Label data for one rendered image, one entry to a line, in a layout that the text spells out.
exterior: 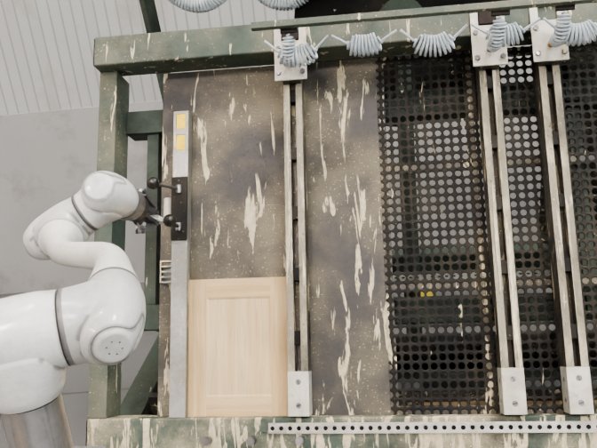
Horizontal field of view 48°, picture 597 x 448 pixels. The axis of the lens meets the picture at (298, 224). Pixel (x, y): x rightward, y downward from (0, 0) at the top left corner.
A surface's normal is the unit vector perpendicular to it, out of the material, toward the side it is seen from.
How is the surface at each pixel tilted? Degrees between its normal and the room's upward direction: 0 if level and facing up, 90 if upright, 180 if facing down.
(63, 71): 90
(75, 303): 24
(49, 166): 90
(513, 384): 56
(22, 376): 87
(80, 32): 90
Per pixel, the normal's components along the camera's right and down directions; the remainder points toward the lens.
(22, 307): 0.01, -0.69
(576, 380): -0.14, -0.18
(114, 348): 0.40, 0.37
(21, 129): 0.00, 0.39
